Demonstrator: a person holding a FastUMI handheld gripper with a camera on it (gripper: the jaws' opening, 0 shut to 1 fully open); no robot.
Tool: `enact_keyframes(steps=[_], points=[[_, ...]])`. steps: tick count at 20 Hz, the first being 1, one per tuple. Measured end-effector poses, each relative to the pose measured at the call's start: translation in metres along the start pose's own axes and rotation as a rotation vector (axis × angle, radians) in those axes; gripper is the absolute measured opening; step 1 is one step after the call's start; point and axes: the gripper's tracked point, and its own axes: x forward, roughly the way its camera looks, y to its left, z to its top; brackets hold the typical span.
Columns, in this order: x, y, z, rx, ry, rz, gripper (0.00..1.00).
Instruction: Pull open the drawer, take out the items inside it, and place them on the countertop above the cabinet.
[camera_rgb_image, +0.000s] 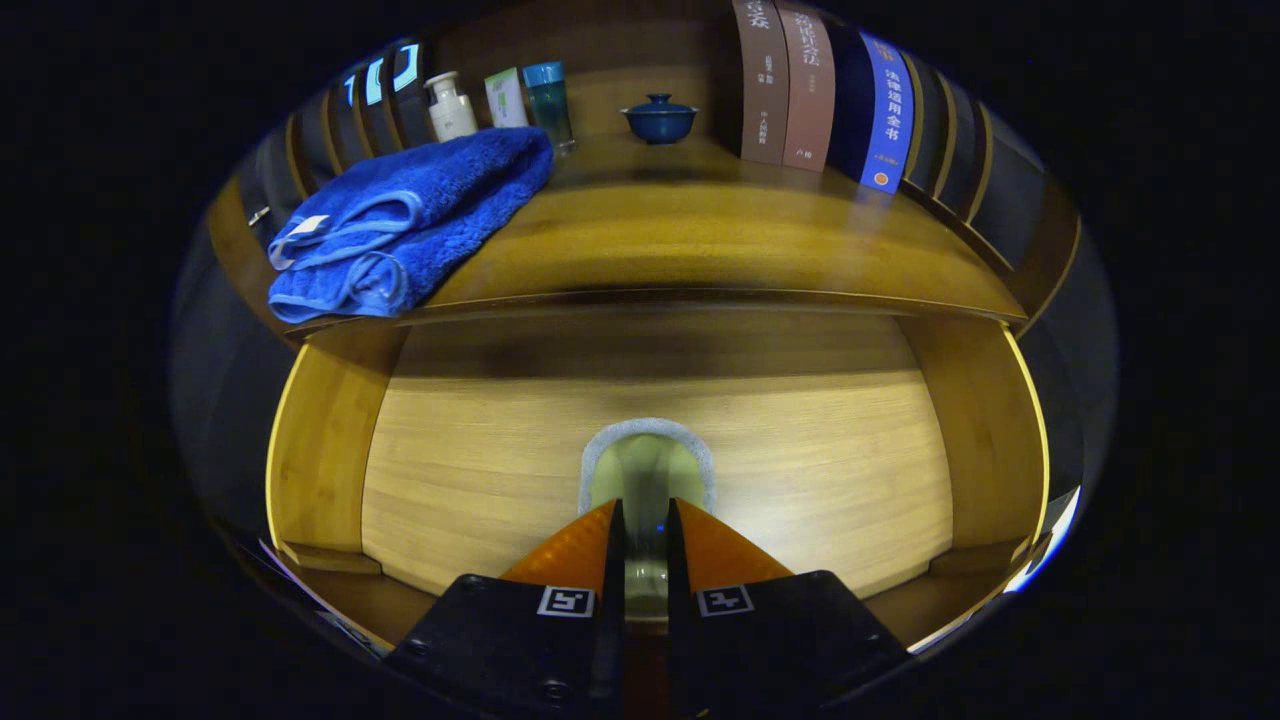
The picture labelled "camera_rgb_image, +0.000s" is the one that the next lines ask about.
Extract reddish brown book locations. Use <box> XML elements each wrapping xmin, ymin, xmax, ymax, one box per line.
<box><xmin>775</xmin><ymin>0</ymin><xmax>837</xmax><ymax>173</ymax></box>

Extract white green tube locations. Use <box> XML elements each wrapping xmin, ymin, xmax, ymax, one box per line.
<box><xmin>484</xmin><ymin>67</ymin><xmax>529</xmax><ymax>129</ymax></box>

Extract wooden drawer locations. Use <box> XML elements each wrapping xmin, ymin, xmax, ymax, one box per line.
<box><xmin>262</xmin><ymin>305</ymin><xmax>1086</xmax><ymax>681</ymax></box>

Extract brown wooden cabinet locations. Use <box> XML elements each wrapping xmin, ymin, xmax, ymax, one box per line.
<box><xmin>205</xmin><ymin>0</ymin><xmax>1086</xmax><ymax>341</ymax></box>

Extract teal bottle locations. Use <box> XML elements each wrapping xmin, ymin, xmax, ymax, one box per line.
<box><xmin>522</xmin><ymin>61</ymin><xmax>576</xmax><ymax>153</ymax></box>

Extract white black box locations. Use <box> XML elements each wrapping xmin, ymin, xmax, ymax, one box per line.
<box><xmin>1005</xmin><ymin>485</ymin><xmax>1083</xmax><ymax>596</ymax></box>

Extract dark blue lidded teacup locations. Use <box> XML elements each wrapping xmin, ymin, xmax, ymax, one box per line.
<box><xmin>620</xmin><ymin>94</ymin><xmax>700</xmax><ymax>146</ymax></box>

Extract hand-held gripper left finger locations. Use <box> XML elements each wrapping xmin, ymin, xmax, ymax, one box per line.
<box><xmin>385</xmin><ymin>498</ymin><xmax>626</xmax><ymax>720</ymax></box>

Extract wooden countertop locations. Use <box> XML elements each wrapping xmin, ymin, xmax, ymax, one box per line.
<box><xmin>290</xmin><ymin>130</ymin><xmax>1029</xmax><ymax>331</ymax></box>

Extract blue folded towel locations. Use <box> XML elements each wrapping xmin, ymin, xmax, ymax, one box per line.
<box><xmin>267</xmin><ymin>127</ymin><xmax>556</xmax><ymax>324</ymax></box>

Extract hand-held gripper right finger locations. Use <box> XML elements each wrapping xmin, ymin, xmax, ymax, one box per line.
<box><xmin>667</xmin><ymin>497</ymin><xmax>911</xmax><ymax>719</ymax></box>

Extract blue book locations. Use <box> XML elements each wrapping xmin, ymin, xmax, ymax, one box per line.
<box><xmin>828</xmin><ymin>25</ymin><xmax>916</xmax><ymax>194</ymax></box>

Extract dark brown book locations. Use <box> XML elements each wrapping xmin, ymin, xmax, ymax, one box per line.
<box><xmin>732</xmin><ymin>0</ymin><xmax>791</xmax><ymax>166</ymax></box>

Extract white pump bottle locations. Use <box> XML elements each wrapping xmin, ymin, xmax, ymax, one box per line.
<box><xmin>424</xmin><ymin>71</ymin><xmax>479</xmax><ymax>143</ymax></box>

